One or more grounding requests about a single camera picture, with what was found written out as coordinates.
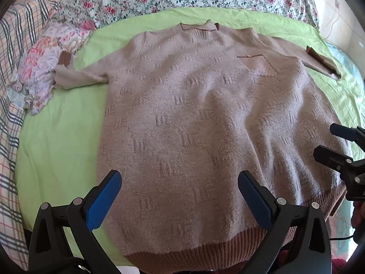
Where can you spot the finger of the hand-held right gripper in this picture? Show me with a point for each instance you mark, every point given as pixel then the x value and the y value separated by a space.
pixel 332 157
pixel 346 132

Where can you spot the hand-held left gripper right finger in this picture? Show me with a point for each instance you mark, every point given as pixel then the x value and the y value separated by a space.
pixel 255 199

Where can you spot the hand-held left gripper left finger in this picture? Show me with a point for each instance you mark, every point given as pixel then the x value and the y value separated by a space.
pixel 104 199

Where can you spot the beige knitted sweater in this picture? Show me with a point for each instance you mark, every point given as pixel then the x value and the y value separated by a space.
pixel 199 120

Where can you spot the person's right hand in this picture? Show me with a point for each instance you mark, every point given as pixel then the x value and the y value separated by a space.
pixel 360 215

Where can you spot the light green bed sheet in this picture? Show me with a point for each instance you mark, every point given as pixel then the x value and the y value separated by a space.
pixel 57 125

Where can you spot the purple floral pillow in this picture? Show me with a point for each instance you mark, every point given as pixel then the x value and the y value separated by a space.
pixel 42 62

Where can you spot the plaid blanket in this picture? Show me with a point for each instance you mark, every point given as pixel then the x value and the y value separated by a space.
pixel 17 34

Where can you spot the wall socket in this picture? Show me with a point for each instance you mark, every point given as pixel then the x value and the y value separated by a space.
pixel 338 5

